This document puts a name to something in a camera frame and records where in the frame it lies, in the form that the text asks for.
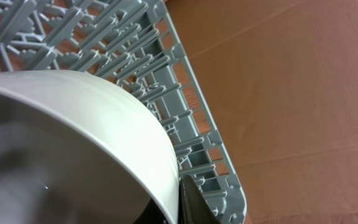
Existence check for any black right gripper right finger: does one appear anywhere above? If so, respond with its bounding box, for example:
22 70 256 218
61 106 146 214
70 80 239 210
179 175 220 224

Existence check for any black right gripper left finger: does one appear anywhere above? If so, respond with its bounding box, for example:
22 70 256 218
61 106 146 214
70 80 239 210
134 199 167 224

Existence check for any white round plate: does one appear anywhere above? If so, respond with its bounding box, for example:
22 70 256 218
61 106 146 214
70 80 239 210
0 70 179 223

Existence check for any grey dish rack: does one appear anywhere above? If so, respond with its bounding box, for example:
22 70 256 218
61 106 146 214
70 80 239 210
0 0 247 223

